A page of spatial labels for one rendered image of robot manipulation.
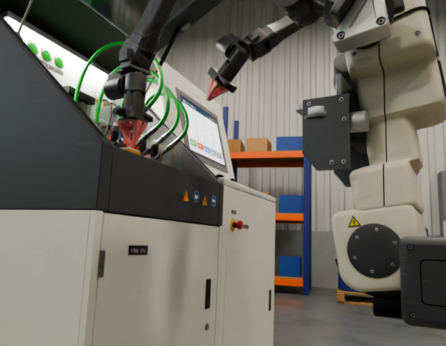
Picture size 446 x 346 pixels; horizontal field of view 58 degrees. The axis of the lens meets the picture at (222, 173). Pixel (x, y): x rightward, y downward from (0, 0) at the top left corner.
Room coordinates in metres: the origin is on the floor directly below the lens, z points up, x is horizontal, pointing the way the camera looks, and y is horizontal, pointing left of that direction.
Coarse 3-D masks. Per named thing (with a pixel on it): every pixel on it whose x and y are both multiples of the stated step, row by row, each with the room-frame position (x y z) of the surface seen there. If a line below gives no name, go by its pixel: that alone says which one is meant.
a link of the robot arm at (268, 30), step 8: (288, 16) 1.23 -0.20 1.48; (272, 24) 1.23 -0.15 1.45; (280, 24) 1.23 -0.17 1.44; (288, 24) 1.22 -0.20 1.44; (296, 24) 1.23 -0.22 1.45; (264, 32) 1.22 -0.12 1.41; (272, 32) 1.21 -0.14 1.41; (280, 32) 1.22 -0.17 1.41; (288, 32) 1.24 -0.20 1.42; (264, 40) 1.21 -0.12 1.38; (272, 40) 1.23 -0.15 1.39; (280, 40) 1.25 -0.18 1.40; (256, 48) 1.23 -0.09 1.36; (264, 48) 1.25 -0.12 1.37; (272, 48) 1.26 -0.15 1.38; (256, 56) 1.27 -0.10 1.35
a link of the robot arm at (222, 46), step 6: (222, 36) 1.26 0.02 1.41; (228, 36) 1.27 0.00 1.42; (234, 36) 1.27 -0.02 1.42; (246, 36) 1.22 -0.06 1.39; (252, 36) 1.21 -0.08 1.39; (258, 36) 1.21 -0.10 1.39; (216, 42) 1.28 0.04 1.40; (222, 42) 1.26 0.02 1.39; (228, 42) 1.25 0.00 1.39; (234, 42) 1.25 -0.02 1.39; (240, 42) 1.25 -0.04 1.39; (246, 42) 1.21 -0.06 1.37; (252, 42) 1.21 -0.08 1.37; (222, 48) 1.26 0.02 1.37; (228, 48) 1.25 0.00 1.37; (246, 48) 1.24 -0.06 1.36; (252, 54) 1.25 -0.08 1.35; (252, 60) 1.28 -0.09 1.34
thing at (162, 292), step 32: (128, 224) 1.02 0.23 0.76; (160, 224) 1.16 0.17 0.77; (192, 224) 1.34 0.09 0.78; (128, 256) 1.03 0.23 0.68; (160, 256) 1.17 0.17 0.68; (192, 256) 1.35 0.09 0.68; (96, 288) 0.94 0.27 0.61; (128, 288) 1.04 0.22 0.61; (160, 288) 1.18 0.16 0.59; (192, 288) 1.36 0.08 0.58; (96, 320) 0.95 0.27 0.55; (128, 320) 1.05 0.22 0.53; (160, 320) 1.19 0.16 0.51; (192, 320) 1.37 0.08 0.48
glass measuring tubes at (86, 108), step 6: (66, 90) 1.45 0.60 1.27; (72, 90) 1.46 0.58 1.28; (72, 96) 1.49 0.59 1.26; (78, 96) 1.49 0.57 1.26; (84, 96) 1.52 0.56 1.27; (90, 96) 1.55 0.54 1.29; (78, 102) 1.53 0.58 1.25; (84, 102) 1.53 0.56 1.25; (90, 102) 1.55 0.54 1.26; (84, 108) 1.53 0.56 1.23; (90, 108) 1.56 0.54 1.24
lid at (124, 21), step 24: (0, 0) 1.20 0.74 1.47; (24, 0) 1.23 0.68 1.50; (48, 0) 1.26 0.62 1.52; (72, 0) 1.30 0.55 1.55; (96, 0) 1.36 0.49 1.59; (120, 0) 1.40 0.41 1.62; (144, 0) 1.44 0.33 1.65; (192, 0) 1.54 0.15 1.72; (216, 0) 1.57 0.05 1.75; (48, 24) 1.35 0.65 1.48; (72, 24) 1.39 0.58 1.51; (96, 24) 1.44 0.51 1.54; (120, 24) 1.51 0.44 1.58; (168, 24) 1.60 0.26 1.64; (192, 24) 1.65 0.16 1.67; (72, 48) 1.50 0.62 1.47; (96, 48) 1.55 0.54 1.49; (120, 48) 1.61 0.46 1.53
